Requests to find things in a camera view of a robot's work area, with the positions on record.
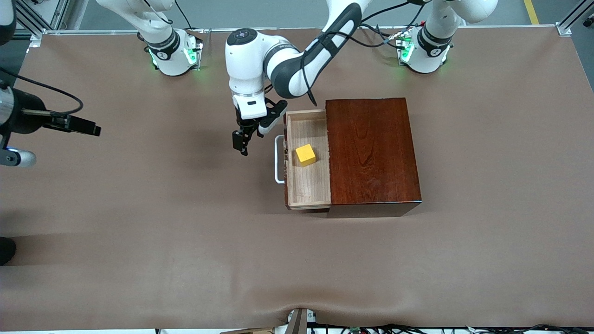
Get grey metal table clamp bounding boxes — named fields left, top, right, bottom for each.
left=287, top=308, right=317, bottom=334

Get black rounded object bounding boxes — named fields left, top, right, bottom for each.
left=0, top=237, right=17, bottom=266

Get black right arm base cable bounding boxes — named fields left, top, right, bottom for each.
left=174, top=0, right=196, bottom=31

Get black left arm base cables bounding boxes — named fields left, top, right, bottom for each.
left=362, top=22, right=418, bottom=51

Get brown table mat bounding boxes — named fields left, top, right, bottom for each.
left=0, top=26, right=594, bottom=331

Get yellow wooden block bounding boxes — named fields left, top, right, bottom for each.
left=295, top=144, right=317, bottom=168

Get dark wooden cabinet box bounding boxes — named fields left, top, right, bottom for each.
left=325, top=97, right=423, bottom=218

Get wooden drawer with white handle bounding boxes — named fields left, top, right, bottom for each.
left=275, top=109, right=331, bottom=210

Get aluminium frame profile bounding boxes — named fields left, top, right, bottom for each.
left=14, top=0, right=70, bottom=49
left=555, top=0, right=594, bottom=37

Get yellow floor tape strip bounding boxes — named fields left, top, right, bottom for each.
left=523, top=0, right=540, bottom=25

